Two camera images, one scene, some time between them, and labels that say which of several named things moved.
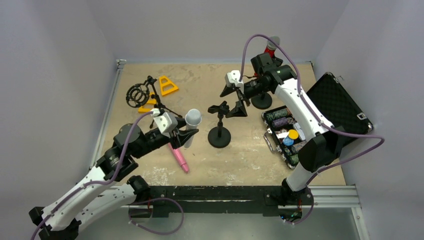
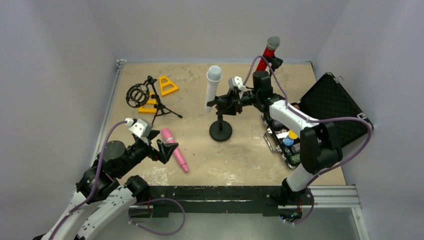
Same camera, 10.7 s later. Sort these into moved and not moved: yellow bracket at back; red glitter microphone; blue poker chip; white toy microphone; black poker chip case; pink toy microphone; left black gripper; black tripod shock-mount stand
Moved: left black gripper; white toy microphone
Not moved: black poker chip case; black tripod shock-mount stand; blue poker chip; yellow bracket at back; pink toy microphone; red glitter microphone
